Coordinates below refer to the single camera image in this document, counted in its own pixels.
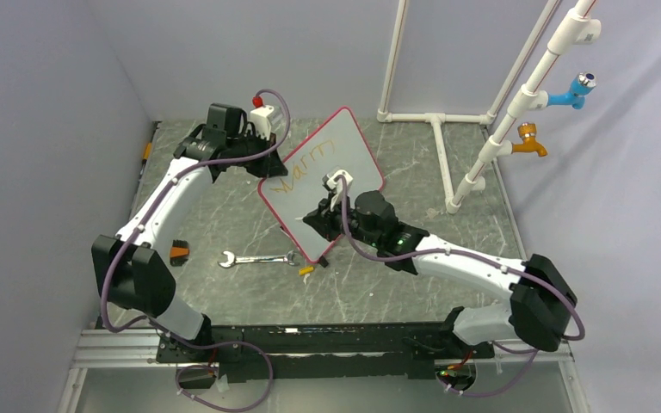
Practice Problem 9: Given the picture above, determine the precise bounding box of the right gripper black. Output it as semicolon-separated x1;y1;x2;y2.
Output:
304;189;382;250

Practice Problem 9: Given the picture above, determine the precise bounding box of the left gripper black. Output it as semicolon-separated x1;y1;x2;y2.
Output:
229;130;287;179

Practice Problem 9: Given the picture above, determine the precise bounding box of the yellow marker cap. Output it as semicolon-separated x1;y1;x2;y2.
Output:
298;266;315;276

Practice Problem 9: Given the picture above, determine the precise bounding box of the whiteboard with red rim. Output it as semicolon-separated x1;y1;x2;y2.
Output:
258;107;385;263

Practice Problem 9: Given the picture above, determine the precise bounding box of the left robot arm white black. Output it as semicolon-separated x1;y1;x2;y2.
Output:
91;96;290;361

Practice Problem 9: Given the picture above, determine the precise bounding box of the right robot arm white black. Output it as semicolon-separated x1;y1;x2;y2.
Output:
302;191;585;357

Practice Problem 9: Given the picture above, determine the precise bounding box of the silver combination wrench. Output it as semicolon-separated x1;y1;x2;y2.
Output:
218;250;299;268

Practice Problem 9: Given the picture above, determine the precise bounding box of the black orange eraser block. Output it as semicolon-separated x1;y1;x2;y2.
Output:
169;240;190;267

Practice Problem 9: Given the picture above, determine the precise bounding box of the orange tap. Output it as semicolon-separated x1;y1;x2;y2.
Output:
511;122;547;157

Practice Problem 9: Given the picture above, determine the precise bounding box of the blue tap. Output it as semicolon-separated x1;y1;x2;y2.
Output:
547;72;596;110

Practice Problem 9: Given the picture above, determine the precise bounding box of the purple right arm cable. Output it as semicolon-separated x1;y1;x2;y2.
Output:
333;174;587;399

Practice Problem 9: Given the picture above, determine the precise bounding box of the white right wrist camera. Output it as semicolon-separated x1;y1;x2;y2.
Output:
323;169;353;210

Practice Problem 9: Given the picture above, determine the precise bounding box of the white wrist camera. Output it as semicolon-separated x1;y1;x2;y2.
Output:
323;169;353;210
249;96;282;140

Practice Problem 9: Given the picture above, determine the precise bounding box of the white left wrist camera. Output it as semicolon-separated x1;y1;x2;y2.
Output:
249;96;282;140

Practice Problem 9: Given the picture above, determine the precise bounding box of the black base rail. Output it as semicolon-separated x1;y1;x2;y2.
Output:
156;322;495;383

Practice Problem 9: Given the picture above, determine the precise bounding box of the white pvc pipe frame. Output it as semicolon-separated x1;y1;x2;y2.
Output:
376;0;602;214

